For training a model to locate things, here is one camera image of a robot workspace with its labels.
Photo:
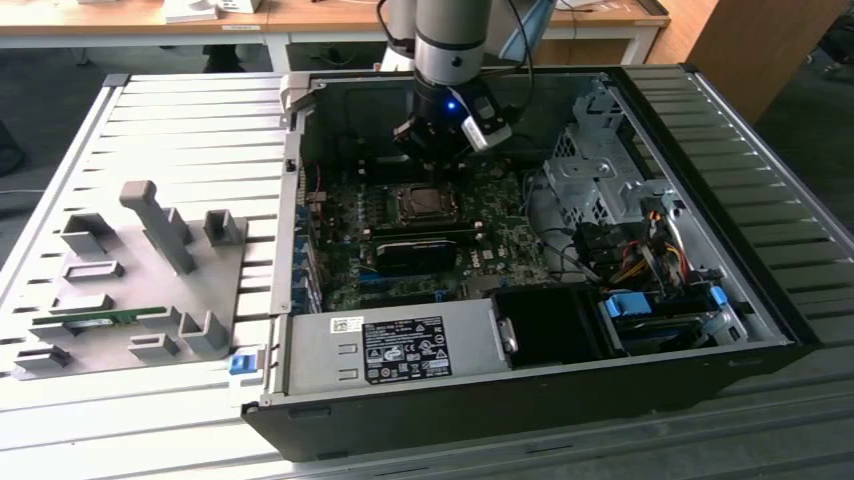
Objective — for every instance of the silver CPU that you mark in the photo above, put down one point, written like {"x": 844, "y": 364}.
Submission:
{"x": 428, "y": 200}

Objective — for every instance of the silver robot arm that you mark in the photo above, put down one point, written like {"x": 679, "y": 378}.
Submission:
{"x": 447, "y": 45}

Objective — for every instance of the CPU socket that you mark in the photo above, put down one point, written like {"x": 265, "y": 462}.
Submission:
{"x": 401, "y": 202}

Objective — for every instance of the black RAM slots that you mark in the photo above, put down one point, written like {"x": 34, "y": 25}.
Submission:
{"x": 420, "y": 231}

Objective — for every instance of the green motherboard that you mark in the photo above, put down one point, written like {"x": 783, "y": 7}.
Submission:
{"x": 507, "y": 235}

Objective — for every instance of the black graphics card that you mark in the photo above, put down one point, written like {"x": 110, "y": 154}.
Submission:
{"x": 413, "y": 257}

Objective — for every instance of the perforated metal drive cage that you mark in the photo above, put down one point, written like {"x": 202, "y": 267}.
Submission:
{"x": 587, "y": 187}

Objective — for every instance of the blue expansion slot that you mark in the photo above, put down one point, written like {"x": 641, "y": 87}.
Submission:
{"x": 373, "y": 275}

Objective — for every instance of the wooden desk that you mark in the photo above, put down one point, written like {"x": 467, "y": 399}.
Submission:
{"x": 100, "y": 25}
{"x": 333, "y": 17}

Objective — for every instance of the person dark trouser legs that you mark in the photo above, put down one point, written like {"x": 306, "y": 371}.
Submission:
{"x": 222, "y": 57}

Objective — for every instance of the blue disk carrier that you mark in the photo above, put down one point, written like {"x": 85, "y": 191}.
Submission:
{"x": 623, "y": 305}

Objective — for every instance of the white paper box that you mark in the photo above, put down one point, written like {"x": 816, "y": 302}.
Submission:
{"x": 189, "y": 12}

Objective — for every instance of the grey power supply unit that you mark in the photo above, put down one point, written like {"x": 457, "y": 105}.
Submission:
{"x": 320, "y": 360}

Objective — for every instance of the wooden cabinet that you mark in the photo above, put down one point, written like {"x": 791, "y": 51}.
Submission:
{"x": 753, "y": 50}

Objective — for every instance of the metal disk bay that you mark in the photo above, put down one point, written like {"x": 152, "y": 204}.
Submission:
{"x": 667, "y": 330}

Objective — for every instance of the grey parts rack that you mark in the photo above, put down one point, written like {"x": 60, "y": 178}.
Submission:
{"x": 153, "y": 295}

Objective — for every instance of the blue plastic clip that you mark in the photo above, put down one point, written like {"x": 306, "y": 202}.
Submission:
{"x": 716, "y": 297}

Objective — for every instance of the blue case latch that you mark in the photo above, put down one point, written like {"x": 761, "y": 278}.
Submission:
{"x": 241, "y": 364}

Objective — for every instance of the black PC case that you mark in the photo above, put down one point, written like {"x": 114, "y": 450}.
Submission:
{"x": 467, "y": 415}

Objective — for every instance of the green RAM stick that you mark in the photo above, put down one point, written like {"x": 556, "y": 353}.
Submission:
{"x": 100, "y": 318}

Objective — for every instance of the black office chair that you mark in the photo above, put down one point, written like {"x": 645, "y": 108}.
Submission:
{"x": 836, "y": 45}

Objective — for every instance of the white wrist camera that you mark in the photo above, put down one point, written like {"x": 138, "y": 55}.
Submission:
{"x": 483, "y": 130}

